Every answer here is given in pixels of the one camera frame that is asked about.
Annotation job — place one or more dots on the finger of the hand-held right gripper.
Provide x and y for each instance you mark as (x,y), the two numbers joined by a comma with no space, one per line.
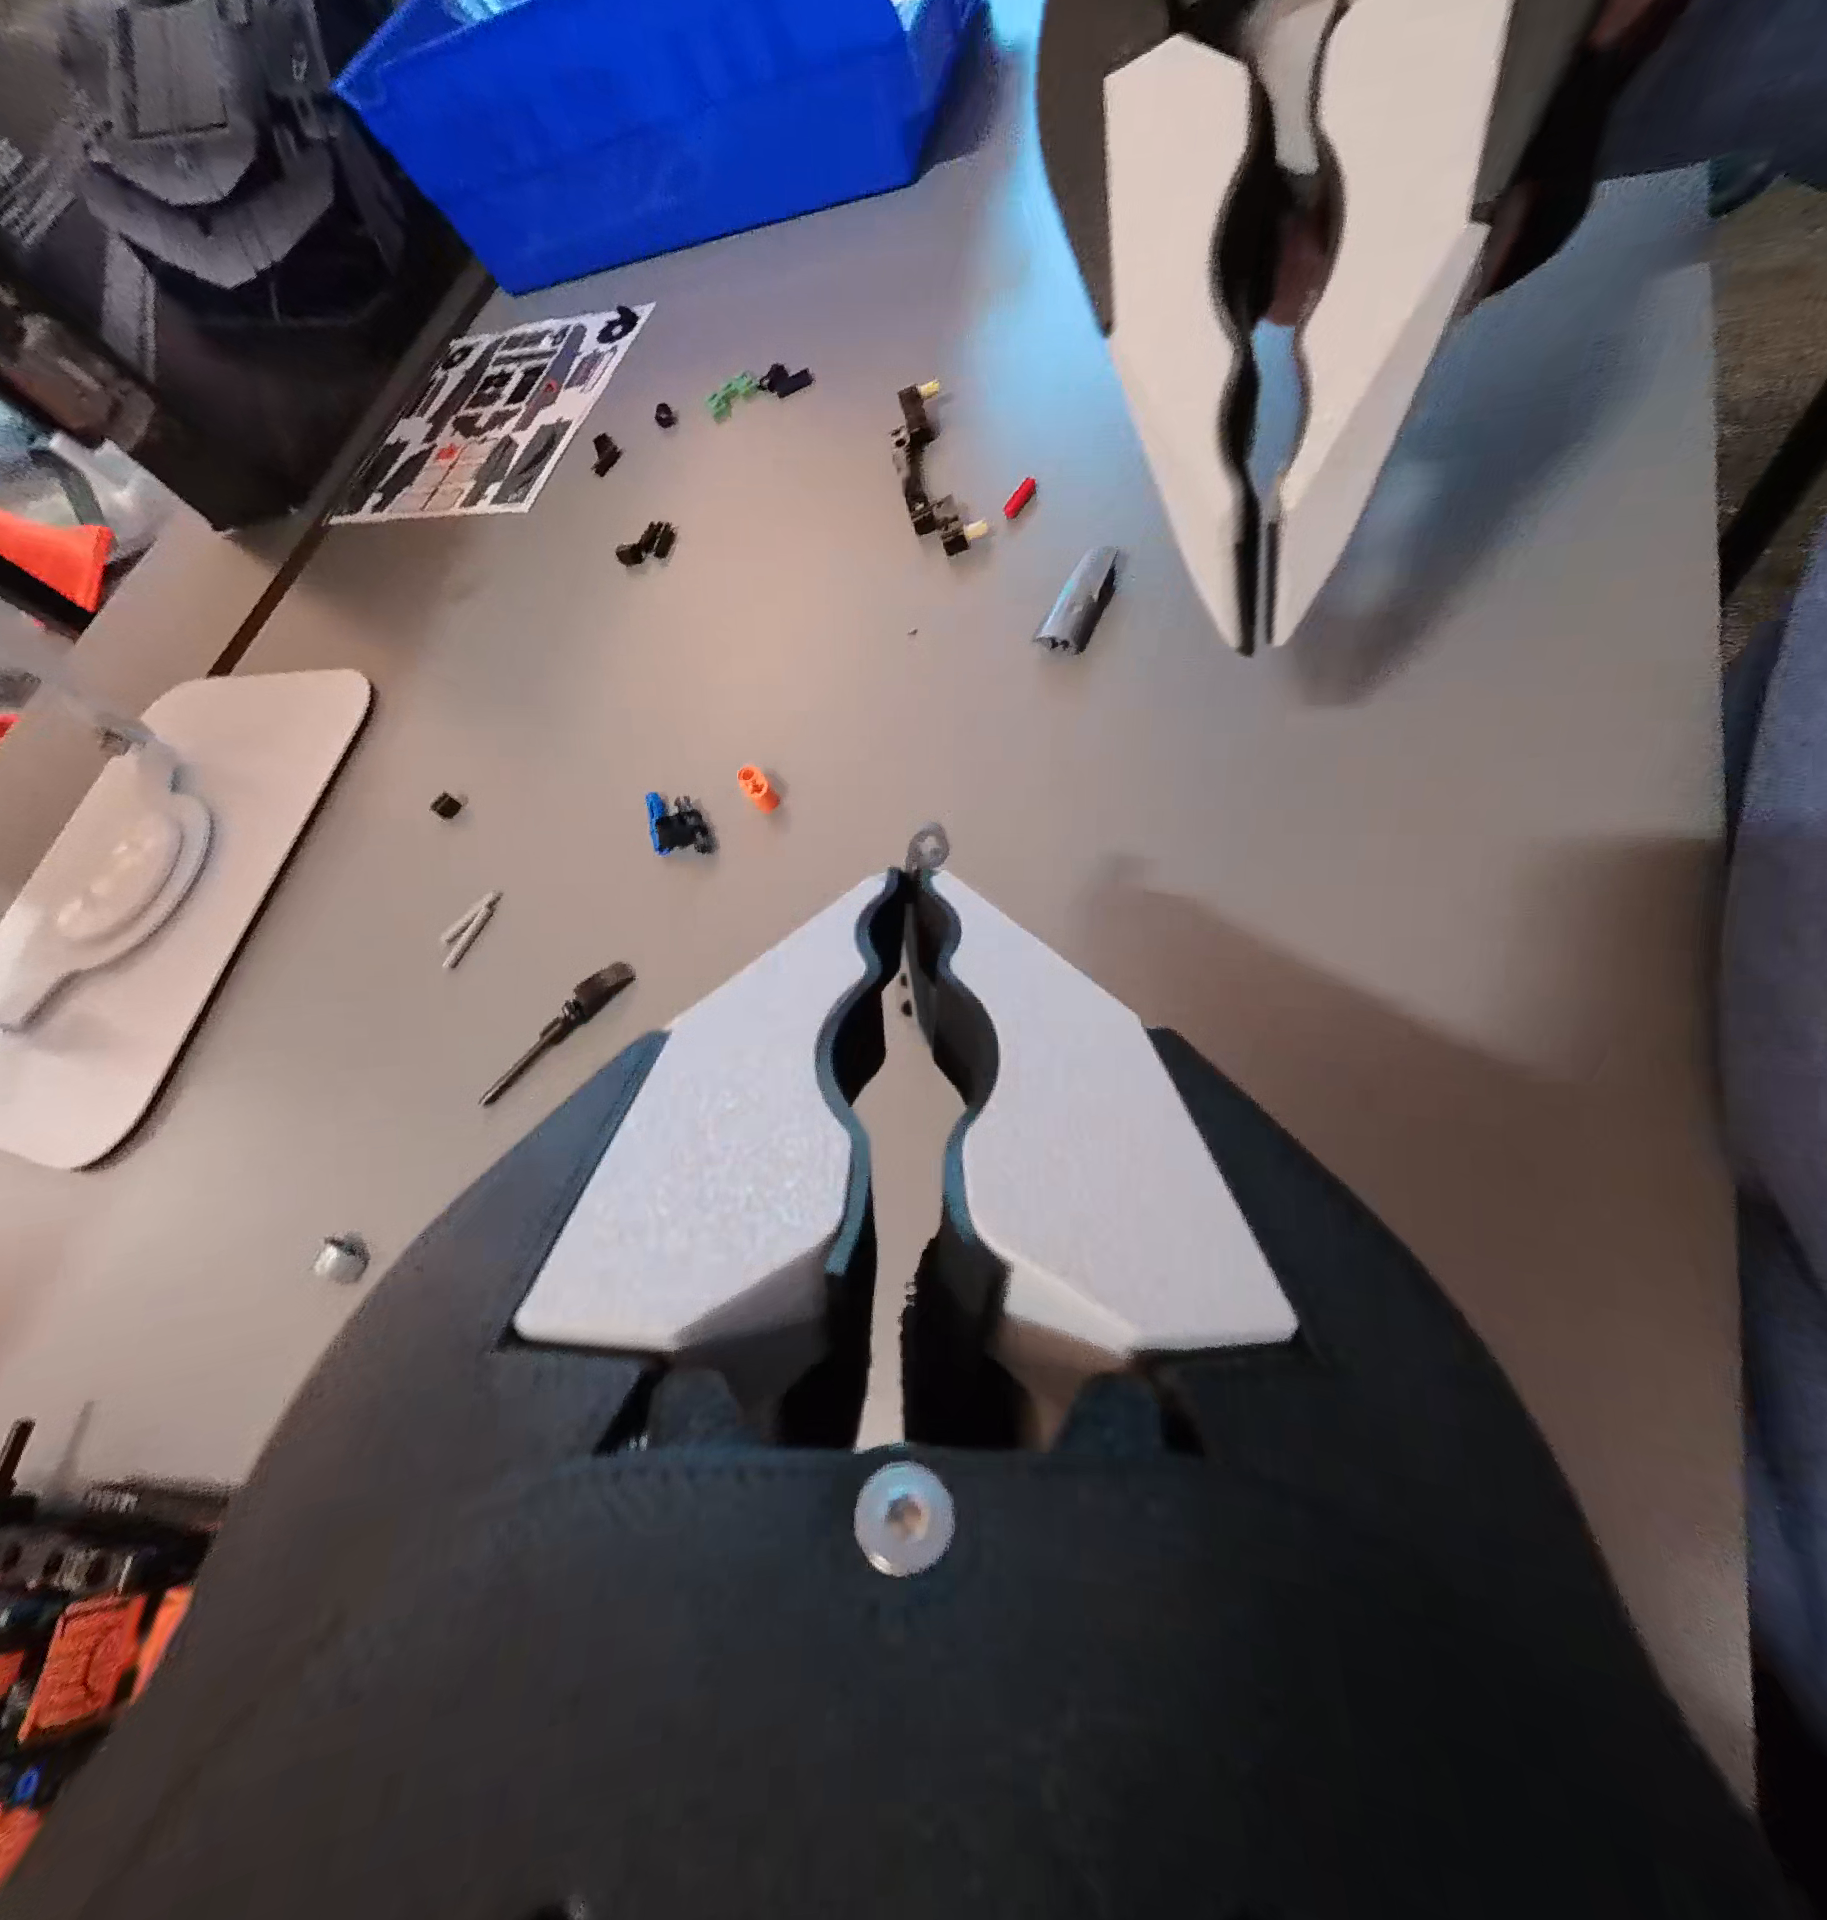
(1168,270)
(1400,299)

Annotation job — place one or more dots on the blue plastic bin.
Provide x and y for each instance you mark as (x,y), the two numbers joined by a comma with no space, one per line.
(628,150)

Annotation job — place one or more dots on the dark grey curved lego panel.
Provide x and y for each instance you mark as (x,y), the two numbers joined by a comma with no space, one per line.
(1076,601)

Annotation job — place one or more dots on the partly built lego model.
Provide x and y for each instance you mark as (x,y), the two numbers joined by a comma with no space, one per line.
(75,1651)

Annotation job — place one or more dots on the white book stand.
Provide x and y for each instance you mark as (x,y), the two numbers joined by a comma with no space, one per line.
(254,779)

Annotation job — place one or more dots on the orange lego connector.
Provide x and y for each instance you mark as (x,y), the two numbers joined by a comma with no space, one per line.
(762,792)

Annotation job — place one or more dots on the black double lego connector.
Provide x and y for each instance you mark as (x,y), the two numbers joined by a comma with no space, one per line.
(646,545)

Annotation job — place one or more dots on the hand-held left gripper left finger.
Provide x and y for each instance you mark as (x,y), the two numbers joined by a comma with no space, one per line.
(688,1201)

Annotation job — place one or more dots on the light grey lego axle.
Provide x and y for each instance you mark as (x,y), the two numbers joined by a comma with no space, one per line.
(475,940)
(470,915)

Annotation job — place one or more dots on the red orange object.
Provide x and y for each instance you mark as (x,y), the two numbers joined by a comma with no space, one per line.
(37,554)

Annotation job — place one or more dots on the lego sticker sheet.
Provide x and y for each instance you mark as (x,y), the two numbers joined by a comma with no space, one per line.
(493,420)

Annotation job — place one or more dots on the green lego piece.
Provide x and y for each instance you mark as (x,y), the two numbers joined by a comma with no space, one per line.
(732,398)

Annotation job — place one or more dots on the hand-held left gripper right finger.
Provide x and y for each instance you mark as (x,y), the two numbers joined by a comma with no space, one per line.
(1138,1201)

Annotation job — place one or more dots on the person's right forearm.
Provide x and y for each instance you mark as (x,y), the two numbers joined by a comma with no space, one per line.
(1755,75)

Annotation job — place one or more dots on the black lego set box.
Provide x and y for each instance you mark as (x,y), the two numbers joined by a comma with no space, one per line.
(177,225)

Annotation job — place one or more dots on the grey lego bush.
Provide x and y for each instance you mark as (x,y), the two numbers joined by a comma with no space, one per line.
(341,1259)

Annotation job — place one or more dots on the black connector with blue pin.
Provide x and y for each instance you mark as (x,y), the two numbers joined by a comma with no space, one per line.
(685,829)

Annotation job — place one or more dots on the black lego frame beam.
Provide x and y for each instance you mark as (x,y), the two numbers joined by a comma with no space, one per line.
(921,466)

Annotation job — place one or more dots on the black lego axle with connector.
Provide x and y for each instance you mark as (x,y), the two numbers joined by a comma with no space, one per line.
(601,988)

